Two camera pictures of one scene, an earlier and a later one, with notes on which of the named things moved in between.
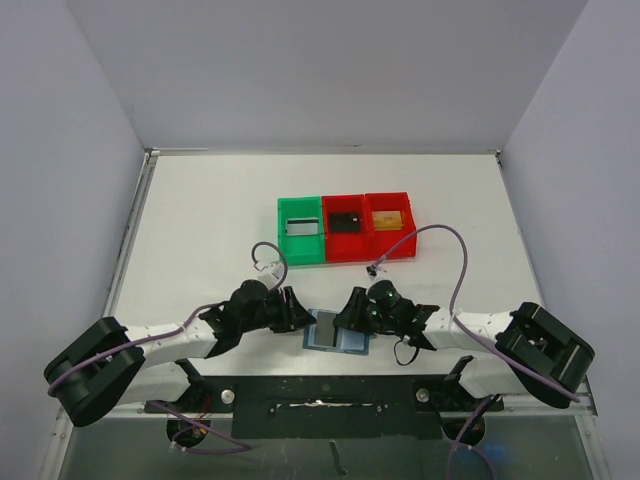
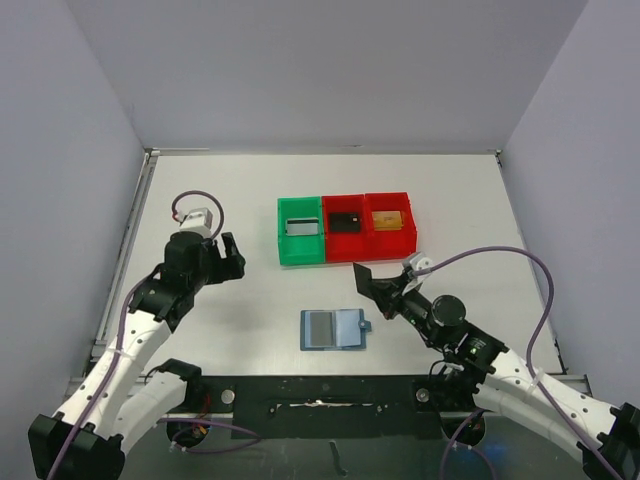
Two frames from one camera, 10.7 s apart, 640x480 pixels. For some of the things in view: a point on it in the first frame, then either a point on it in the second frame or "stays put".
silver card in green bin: (305, 226) stays put
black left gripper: (292, 315) to (227, 268)
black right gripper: (358, 308) to (388, 291)
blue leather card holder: (324, 335) stays put
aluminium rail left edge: (150, 157) stays put
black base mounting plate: (331, 407) stays put
